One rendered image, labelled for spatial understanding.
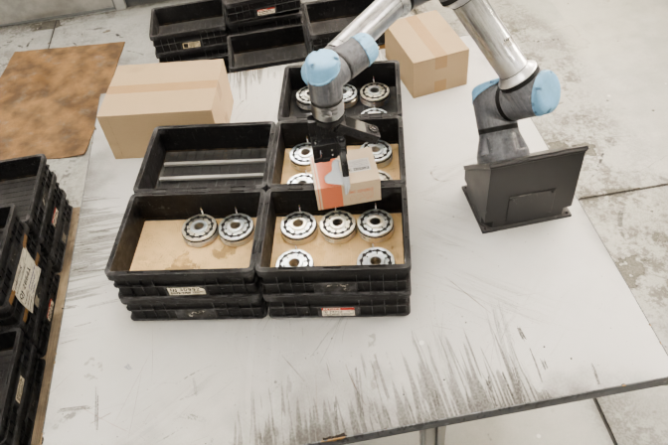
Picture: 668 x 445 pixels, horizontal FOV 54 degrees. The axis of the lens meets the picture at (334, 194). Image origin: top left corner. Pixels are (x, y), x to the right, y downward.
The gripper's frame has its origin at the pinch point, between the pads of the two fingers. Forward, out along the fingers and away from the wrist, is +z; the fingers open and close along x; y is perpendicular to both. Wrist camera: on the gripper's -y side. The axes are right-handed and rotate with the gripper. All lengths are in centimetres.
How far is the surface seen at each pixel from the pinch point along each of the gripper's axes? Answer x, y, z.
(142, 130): -65, 63, 26
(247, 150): -46, 27, 27
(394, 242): 3.1, -11.2, 26.7
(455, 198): -21, -36, 40
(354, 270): 17.5, 1.8, 17.1
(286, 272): 14.3, 18.7, 17.1
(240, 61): -167, 33, 71
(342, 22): -170, -21, 61
